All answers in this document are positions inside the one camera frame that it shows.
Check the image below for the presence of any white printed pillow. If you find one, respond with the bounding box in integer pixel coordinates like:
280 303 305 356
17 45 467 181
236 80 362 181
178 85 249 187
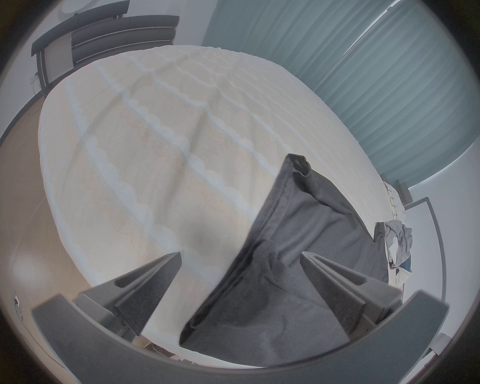
382 182 406 222

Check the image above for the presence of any bed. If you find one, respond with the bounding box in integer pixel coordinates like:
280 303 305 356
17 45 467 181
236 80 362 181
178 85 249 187
37 45 448 371

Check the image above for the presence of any black chest of drawers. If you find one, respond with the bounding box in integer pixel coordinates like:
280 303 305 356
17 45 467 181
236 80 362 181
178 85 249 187
71 15 180 64

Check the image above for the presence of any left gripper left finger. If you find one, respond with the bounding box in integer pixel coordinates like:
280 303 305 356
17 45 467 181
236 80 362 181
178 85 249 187
76 251 183 337

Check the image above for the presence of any pile of clothes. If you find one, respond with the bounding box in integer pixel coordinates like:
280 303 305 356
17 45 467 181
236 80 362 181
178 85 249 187
375 219 414 286

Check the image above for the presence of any black T-shirt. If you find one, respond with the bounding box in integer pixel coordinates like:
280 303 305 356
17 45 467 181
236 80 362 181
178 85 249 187
179 153 391 368

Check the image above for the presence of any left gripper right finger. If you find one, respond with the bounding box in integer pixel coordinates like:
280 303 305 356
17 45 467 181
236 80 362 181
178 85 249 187
299 251 403 341

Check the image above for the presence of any blue-green curtain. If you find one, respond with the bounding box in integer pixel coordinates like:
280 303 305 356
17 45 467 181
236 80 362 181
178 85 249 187
202 0 480 188

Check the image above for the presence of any grey bedside table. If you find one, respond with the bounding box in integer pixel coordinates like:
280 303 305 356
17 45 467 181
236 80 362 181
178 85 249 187
380 174 412 202

